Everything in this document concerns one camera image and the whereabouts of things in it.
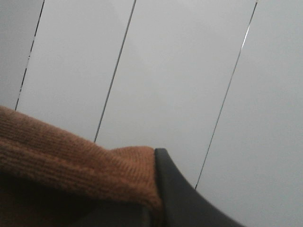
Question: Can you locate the brown microfibre towel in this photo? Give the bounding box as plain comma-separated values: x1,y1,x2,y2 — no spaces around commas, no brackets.
0,106,164,227

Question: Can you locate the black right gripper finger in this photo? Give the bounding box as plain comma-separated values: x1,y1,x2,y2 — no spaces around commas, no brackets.
155,148,242,227

